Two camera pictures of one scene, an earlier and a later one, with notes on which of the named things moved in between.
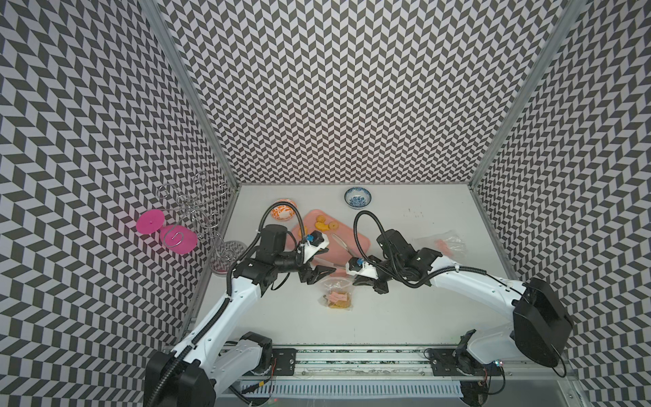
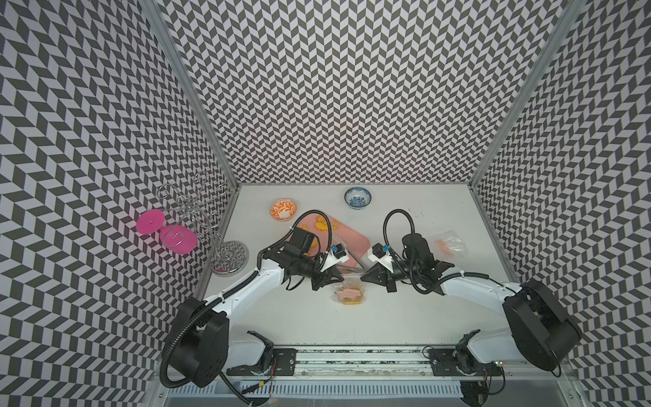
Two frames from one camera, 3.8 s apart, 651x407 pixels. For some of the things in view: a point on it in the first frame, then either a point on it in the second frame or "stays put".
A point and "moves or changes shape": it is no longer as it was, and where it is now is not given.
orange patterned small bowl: (283, 212) stays put
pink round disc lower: (179, 239) stays put
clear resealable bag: (338, 293) moves or changes shape
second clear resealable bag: (449, 243) stays put
